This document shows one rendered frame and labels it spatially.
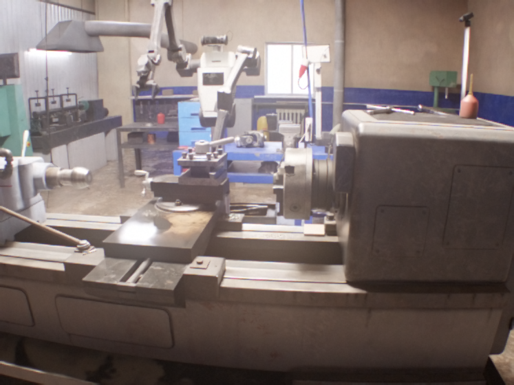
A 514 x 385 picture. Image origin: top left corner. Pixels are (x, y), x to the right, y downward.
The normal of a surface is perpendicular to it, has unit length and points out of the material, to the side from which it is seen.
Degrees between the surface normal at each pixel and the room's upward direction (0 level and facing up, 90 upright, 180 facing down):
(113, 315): 90
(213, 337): 90
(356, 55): 90
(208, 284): 90
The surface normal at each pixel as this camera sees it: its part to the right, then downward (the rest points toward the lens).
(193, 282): -0.11, 0.29
